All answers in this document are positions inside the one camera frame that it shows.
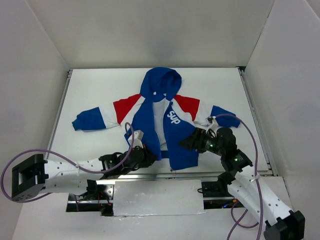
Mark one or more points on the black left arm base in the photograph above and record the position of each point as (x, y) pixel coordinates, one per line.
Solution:
(97, 198)

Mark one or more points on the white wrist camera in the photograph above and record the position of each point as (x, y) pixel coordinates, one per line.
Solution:
(135, 140)
(211, 123)

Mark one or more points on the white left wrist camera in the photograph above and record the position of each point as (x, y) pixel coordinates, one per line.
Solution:
(135, 140)

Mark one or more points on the blue white red hooded jacket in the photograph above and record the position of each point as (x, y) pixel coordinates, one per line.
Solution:
(164, 117)

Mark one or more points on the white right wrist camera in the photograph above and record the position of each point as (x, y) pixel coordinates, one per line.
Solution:
(211, 123)

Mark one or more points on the white foam board front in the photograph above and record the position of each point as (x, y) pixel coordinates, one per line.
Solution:
(157, 198)

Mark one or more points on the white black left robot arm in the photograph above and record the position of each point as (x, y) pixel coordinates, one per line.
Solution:
(37, 175)

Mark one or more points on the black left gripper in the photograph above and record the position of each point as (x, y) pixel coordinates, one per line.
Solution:
(149, 155)

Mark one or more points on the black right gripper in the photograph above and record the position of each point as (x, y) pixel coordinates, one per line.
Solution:
(197, 139)

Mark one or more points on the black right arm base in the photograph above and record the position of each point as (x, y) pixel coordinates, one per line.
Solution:
(215, 196)

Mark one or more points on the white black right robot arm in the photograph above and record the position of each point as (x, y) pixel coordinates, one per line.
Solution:
(277, 221)

